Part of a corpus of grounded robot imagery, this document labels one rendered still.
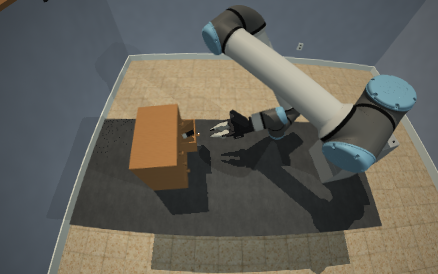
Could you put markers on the brown wooden chest of drawers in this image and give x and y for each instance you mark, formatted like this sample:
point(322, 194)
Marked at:
point(154, 148)

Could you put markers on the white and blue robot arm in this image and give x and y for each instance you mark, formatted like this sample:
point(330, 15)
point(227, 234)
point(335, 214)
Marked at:
point(352, 138)

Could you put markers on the black and white eraser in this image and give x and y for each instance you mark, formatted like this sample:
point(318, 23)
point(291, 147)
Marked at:
point(187, 134)

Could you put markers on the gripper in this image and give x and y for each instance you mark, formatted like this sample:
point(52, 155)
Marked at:
point(234, 129)

